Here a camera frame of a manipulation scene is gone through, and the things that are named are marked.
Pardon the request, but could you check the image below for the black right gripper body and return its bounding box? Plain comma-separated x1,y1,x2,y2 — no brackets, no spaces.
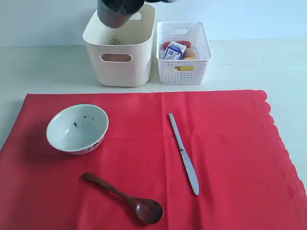
145,0,177,3

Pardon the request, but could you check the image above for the stainless steel cup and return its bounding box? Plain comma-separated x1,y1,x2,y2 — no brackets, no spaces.
97,0,132,28

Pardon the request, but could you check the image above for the red sausage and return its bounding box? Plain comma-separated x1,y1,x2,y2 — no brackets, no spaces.
162,41,191,50

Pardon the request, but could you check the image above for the blue white milk carton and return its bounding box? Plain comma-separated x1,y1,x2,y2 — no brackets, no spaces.
162,41,187,60

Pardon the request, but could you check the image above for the brown egg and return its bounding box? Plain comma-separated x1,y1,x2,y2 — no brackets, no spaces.
183,49,197,59

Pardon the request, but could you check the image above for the yellow lemon piece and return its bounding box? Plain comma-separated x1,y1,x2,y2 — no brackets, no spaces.
174,57,195,71

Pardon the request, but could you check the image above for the white ceramic bowl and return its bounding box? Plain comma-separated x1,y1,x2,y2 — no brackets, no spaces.
46,103,109,155

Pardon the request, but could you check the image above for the silver table knife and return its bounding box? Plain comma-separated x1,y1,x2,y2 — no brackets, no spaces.
168,113,200,196

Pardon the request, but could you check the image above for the dark wooden spoon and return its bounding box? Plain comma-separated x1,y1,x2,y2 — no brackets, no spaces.
82,172,164,225

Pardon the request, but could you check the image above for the brown wooden plate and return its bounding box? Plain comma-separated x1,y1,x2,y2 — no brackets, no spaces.
101,38,131,62

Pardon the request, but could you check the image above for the cream plastic bin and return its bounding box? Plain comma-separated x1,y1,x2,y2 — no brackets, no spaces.
83,4,155,87

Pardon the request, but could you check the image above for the white perforated plastic basket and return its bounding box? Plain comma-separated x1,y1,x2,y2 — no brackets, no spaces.
156,22,212,84

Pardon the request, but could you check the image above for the red table cloth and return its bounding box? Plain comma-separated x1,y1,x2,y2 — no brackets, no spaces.
0,90,307,230

